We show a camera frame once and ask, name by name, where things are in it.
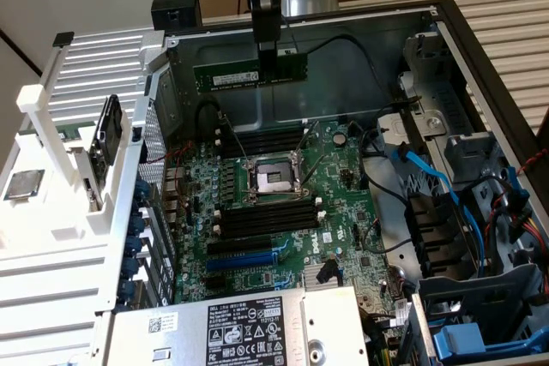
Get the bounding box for silver finned heat sink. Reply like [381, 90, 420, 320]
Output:
[305, 263, 344, 288]

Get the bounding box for blue plastic latch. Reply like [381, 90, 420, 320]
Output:
[432, 323, 549, 361]

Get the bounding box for RAM slot white clips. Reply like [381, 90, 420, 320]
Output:
[213, 210, 326, 239]
[215, 128, 309, 147]
[214, 198, 323, 222]
[215, 123, 310, 139]

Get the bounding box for blue SATA wire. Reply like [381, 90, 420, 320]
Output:
[385, 142, 488, 268]

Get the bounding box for grey plastic drive cage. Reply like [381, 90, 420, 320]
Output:
[415, 262, 546, 358]

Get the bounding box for long black expansion slot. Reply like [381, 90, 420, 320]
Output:
[207, 235, 275, 256]

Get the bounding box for small black cap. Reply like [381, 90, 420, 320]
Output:
[51, 31, 75, 48]

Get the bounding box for black wire with plug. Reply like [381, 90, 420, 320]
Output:
[281, 14, 407, 105]

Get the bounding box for blue expansion slot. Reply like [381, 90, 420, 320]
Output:
[205, 242, 291, 272]

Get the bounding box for green motherboard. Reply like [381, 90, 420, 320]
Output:
[165, 119, 415, 314]

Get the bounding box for silver CPU chip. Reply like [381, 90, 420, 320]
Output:
[3, 168, 46, 202]

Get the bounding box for red black twisted wire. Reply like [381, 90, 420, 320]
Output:
[144, 145, 195, 166]

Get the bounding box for coloured power wire bundle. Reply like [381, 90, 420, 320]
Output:
[510, 211, 549, 255]

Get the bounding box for green card with metal bracket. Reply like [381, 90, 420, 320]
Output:
[83, 147, 107, 213]

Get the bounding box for open grey PC case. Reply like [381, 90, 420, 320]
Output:
[96, 0, 549, 366]

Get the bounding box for green RAM stick white label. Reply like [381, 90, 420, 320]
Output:
[192, 52, 309, 92]

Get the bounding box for black disk drive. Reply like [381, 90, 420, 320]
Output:
[89, 94, 124, 168]

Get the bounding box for CPU socket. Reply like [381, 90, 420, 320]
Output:
[241, 149, 315, 207]

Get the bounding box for RAM slot black clips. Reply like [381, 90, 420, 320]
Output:
[219, 207, 322, 230]
[220, 195, 319, 215]
[218, 133, 308, 151]
[220, 138, 306, 157]

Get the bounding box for grey metal disk bay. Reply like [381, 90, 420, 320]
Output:
[398, 31, 511, 187]

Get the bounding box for silver power supply with label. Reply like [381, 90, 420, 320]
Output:
[100, 284, 370, 366]

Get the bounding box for white parts rack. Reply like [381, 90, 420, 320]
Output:
[0, 31, 145, 255]

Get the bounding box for black box device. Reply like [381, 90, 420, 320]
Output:
[152, 0, 202, 35]

